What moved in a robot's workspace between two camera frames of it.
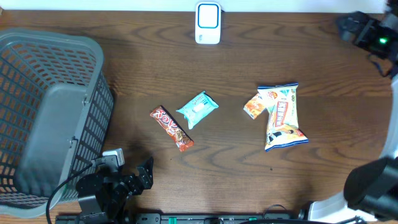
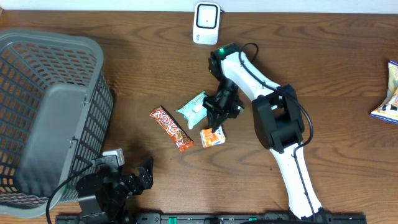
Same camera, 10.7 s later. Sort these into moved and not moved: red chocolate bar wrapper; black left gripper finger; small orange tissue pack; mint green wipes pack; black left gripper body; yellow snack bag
Moved: yellow snack bag; small orange tissue pack
Not moved: black left gripper body; black left gripper finger; red chocolate bar wrapper; mint green wipes pack
